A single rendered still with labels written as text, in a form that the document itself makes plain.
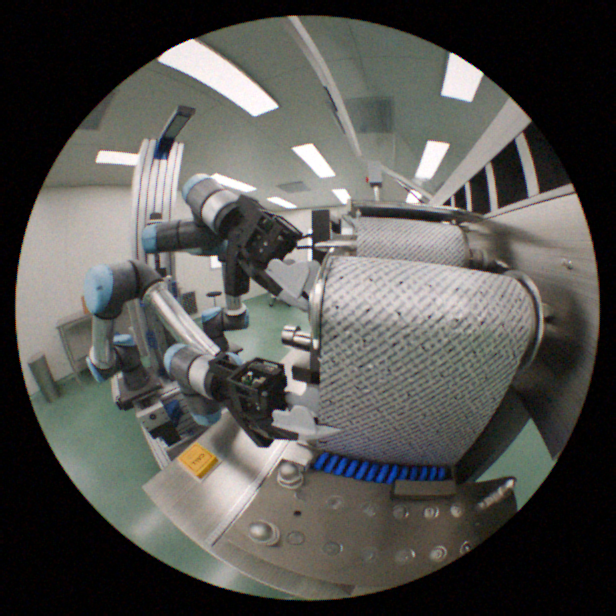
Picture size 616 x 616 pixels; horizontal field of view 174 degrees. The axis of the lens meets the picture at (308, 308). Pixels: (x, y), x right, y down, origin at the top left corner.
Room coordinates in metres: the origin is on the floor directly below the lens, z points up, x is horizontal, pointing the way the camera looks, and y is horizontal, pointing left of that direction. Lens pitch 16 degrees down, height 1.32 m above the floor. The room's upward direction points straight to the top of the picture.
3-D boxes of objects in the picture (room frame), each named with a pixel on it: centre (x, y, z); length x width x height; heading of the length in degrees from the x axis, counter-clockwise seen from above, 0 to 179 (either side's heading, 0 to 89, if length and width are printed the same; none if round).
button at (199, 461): (0.18, 0.24, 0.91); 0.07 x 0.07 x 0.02; 68
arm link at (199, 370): (0.26, 0.17, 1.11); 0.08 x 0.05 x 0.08; 158
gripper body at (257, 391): (0.23, 0.10, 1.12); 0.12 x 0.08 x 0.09; 68
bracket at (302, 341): (0.29, -0.01, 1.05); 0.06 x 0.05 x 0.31; 68
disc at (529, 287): (0.14, -0.27, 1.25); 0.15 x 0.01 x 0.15; 158
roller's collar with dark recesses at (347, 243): (0.48, -0.10, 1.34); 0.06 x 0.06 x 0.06; 68
